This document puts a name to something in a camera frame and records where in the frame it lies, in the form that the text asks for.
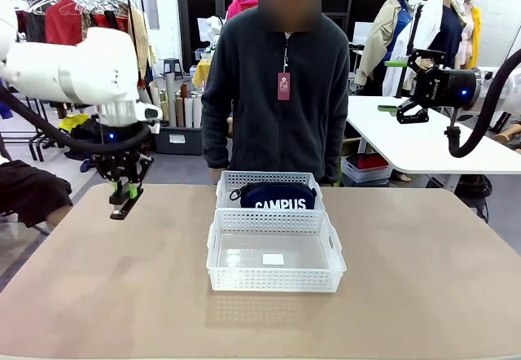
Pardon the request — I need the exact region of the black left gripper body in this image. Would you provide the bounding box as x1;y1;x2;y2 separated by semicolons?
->
93;123;145;164

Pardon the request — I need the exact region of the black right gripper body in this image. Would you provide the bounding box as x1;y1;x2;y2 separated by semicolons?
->
414;66;484;111

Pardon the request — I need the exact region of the black stapler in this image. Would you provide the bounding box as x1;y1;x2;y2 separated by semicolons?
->
108;187;145;221

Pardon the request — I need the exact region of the navy campus zipper pouch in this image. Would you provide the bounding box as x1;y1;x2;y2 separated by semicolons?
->
230;183;317;211

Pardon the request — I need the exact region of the mannequin in navy top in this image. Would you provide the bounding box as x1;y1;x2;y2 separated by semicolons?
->
427;0;473;72

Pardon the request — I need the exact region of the black tripod pole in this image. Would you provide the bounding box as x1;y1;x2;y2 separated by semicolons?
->
406;3;424;55

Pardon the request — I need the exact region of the white work table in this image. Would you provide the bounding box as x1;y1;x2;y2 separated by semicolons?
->
345;95;521;174

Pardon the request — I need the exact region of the white hanging shirt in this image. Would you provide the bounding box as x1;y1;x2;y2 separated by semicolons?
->
382;0;444;99

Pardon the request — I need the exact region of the yellow green cloth pile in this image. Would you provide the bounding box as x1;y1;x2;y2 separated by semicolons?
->
59;113;90;133

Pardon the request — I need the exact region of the yellow hanging garment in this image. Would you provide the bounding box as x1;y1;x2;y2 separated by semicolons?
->
455;5;484;70

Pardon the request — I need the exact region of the mannequin in beige coat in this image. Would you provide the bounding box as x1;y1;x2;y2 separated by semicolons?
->
353;0;427;97

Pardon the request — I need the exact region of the cream paper roll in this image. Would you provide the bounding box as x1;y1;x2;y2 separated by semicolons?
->
148;81;164;107

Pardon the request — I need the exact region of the tall grey tube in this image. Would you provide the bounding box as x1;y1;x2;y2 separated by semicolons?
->
164;72;177;128

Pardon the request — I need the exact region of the grey storage bin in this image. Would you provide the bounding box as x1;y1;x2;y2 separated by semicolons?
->
154;125;204;156

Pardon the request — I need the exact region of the red item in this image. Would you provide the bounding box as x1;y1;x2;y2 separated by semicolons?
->
352;154;387;172

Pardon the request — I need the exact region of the bare mannequin body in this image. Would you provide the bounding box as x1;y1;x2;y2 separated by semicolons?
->
494;117;521;149

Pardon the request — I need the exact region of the white paper roll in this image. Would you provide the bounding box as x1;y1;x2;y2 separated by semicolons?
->
192;93;204;129
183;97;195;129

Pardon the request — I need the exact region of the clear plastic storage box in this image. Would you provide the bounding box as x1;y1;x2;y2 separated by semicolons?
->
340;154;394;182

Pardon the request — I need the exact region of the black clothes rack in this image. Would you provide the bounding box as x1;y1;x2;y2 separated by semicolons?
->
7;0;147;164

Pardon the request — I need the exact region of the grey stool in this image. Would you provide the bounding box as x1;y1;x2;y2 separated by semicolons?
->
162;58;182;82

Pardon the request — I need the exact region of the dark brown garment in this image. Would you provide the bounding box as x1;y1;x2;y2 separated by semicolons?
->
0;159;74;229

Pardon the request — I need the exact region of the beige hanging garment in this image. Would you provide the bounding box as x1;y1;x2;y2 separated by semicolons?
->
128;5;158;80

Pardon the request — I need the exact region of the yellow tablecloth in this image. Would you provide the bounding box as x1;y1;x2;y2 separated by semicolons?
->
191;59;212;88

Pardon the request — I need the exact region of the long red dress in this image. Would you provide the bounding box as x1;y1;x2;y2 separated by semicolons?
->
103;11;124;31

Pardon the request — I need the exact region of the maroon hang tag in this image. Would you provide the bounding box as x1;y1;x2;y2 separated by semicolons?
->
277;72;291;101

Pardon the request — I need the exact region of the dark grey hanging garment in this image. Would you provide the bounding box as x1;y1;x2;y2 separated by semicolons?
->
26;11;48;44

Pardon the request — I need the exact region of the white perforated plastic basket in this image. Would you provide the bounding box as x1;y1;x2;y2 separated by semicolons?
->
206;208;348;294
215;171;326;213

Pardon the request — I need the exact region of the person in dark fleece jacket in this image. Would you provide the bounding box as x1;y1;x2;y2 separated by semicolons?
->
201;0;351;186

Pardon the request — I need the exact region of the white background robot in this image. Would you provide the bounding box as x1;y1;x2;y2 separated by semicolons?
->
205;15;223;51

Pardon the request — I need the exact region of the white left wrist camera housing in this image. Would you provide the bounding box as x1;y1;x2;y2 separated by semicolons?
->
136;101;164;135

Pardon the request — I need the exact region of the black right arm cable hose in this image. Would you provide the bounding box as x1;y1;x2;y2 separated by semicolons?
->
444;48;521;158

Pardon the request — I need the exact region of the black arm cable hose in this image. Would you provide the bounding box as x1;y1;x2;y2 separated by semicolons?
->
444;48;521;158
0;86;151;151

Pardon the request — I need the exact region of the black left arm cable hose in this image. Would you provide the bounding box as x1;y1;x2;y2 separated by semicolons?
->
0;86;151;151

